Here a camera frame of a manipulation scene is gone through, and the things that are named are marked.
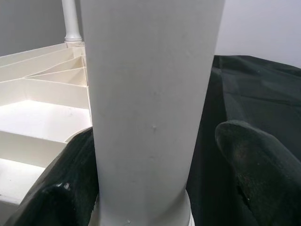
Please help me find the white plastic children table top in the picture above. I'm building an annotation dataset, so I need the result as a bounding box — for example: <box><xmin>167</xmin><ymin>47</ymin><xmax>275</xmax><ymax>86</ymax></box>
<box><xmin>0</xmin><ymin>43</ymin><xmax>102</xmax><ymax>226</ymax></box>

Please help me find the white tapered plastic table leg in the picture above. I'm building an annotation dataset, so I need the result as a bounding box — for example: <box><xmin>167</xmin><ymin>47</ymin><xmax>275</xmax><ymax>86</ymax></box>
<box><xmin>79</xmin><ymin>0</ymin><xmax>226</xmax><ymax>226</ymax></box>
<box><xmin>61</xmin><ymin>0</ymin><xmax>84</xmax><ymax>49</ymax></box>

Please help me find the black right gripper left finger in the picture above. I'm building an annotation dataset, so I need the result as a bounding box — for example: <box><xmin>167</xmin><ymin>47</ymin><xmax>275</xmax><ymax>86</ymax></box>
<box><xmin>4</xmin><ymin>126</ymin><xmax>100</xmax><ymax>226</ymax></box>

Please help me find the black cloth table cover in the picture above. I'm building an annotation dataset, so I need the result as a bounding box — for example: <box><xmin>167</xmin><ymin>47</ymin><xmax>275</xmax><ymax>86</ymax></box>
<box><xmin>188</xmin><ymin>54</ymin><xmax>301</xmax><ymax>226</ymax></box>

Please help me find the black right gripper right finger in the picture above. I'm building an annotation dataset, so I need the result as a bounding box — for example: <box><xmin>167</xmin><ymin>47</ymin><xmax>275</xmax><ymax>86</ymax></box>
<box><xmin>215</xmin><ymin>120</ymin><xmax>301</xmax><ymax>226</ymax></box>

